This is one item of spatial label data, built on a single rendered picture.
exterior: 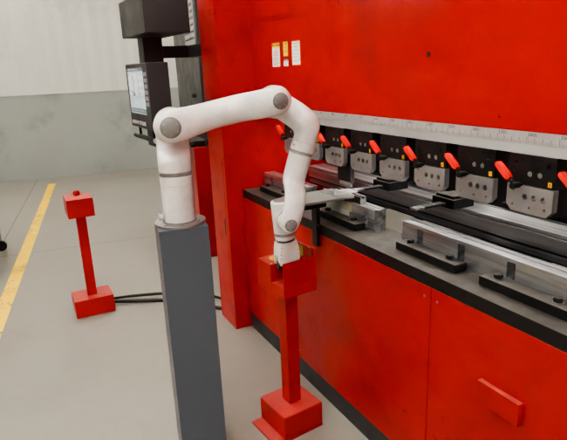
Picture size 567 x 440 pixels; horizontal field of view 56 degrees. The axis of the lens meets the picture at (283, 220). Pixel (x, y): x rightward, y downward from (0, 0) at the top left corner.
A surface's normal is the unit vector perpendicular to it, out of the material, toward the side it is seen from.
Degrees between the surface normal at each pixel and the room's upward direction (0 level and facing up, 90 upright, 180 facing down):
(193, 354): 90
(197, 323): 90
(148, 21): 90
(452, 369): 90
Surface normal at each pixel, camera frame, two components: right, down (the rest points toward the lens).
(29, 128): 0.33, 0.25
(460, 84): -0.89, 0.16
